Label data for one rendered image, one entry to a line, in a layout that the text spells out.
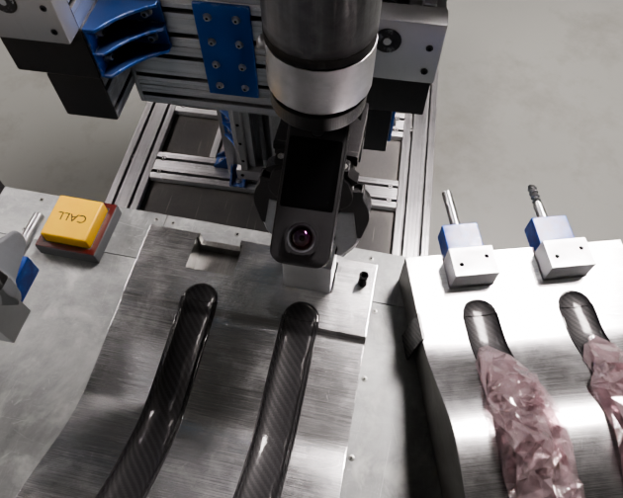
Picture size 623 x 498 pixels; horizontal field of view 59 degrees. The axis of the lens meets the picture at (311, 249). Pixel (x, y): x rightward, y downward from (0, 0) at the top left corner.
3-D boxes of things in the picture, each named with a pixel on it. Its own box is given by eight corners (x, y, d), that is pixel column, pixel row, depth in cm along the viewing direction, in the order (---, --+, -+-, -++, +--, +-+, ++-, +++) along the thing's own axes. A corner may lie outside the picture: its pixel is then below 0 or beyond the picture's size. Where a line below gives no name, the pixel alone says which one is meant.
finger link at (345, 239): (376, 217, 59) (363, 159, 51) (368, 266, 56) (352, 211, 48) (347, 216, 60) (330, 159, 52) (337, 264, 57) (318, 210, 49)
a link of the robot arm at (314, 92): (369, 79, 34) (239, 60, 35) (362, 131, 38) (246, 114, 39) (385, 3, 38) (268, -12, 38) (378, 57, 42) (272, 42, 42)
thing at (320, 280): (309, 189, 66) (309, 159, 61) (350, 196, 65) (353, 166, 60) (284, 286, 59) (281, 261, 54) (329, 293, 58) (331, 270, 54)
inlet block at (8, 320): (29, 225, 61) (6, 196, 57) (71, 232, 61) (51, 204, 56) (-33, 333, 55) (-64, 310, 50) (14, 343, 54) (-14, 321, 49)
